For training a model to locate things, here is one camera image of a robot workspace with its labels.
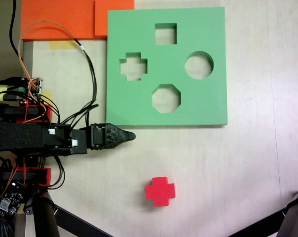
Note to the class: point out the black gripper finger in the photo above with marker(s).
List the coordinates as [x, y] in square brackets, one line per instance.
[114, 135]

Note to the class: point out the red cross columnar block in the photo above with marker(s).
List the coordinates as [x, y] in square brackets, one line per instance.
[160, 191]

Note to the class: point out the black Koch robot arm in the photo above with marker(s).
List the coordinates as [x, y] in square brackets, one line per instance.
[20, 138]

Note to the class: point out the red table clamp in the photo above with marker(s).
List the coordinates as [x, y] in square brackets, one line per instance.
[46, 176]
[46, 113]

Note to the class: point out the black tripod brace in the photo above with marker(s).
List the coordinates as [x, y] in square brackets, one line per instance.
[260, 225]
[82, 223]

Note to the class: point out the green shape sorting board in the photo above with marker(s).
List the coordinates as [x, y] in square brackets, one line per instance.
[200, 111]

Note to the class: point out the black tripod leg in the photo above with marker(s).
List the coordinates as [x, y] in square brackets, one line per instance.
[295, 212]
[46, 217]

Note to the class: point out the yellow tape piece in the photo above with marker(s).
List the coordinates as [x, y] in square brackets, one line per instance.
[62, 45]

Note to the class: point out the black circuit board with capacitors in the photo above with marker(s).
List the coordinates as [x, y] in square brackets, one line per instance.
[9, 200]

